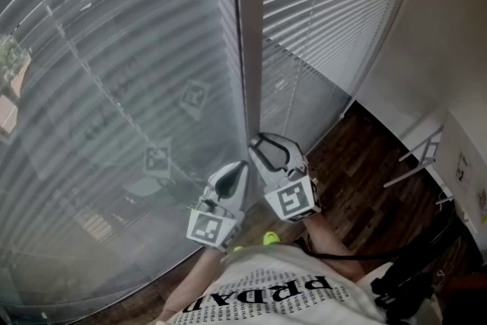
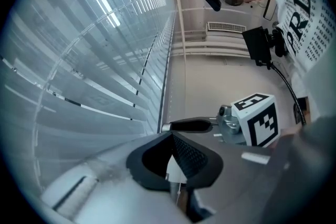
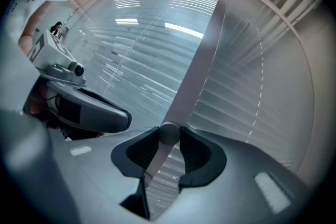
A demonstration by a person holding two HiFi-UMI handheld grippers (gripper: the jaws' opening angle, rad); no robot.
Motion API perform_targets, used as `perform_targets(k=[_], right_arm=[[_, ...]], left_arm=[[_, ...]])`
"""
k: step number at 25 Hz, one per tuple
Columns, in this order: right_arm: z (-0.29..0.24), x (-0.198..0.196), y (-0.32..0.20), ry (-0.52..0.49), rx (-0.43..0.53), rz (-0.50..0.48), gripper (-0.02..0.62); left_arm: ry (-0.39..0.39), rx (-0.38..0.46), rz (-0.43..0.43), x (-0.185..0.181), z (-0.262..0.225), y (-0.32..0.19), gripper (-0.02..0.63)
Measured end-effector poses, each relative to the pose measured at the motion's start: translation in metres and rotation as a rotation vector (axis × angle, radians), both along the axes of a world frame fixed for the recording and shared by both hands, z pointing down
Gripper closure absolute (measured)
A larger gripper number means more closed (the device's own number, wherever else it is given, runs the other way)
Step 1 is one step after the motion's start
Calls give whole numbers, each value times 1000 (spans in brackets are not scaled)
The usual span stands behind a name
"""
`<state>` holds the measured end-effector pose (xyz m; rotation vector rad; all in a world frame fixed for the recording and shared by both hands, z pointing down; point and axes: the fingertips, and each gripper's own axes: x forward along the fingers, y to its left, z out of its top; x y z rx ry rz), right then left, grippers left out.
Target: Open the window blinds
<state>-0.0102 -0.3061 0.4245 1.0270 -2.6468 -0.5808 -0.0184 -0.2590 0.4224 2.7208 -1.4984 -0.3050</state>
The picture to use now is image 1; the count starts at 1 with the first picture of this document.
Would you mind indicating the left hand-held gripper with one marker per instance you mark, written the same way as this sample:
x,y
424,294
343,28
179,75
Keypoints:
x,y
207,230

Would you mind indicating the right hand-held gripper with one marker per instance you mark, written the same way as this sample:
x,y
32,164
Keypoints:
x,y
291,201

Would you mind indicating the white window blinds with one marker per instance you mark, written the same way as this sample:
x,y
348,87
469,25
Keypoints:
x,y
335,4
114,49

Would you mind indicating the person's left forearm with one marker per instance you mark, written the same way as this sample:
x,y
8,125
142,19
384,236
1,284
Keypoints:
x,y
190,281

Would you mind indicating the person's right forearm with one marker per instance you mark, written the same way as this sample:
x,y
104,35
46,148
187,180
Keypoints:
x,y
331,247

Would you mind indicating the neon yellow shoe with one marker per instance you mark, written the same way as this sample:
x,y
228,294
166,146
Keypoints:
x,y
271,238
238,249

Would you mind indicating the white printed t-shirt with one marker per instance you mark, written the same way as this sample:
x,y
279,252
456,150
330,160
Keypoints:
x,y
274,262

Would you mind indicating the black equipment pouch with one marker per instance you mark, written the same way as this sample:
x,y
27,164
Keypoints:
x,y
403,285

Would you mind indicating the white table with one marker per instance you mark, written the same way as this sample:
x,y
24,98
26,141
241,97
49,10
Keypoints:
x,y
452,133

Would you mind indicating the white paper label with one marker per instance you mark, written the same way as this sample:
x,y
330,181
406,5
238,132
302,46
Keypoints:
x,y
464,167

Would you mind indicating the small patterned sticker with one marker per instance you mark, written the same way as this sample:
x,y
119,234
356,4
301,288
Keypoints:
x,y
482,203

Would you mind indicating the grey glass partition post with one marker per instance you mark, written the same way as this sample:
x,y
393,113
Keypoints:
x,y
249,30

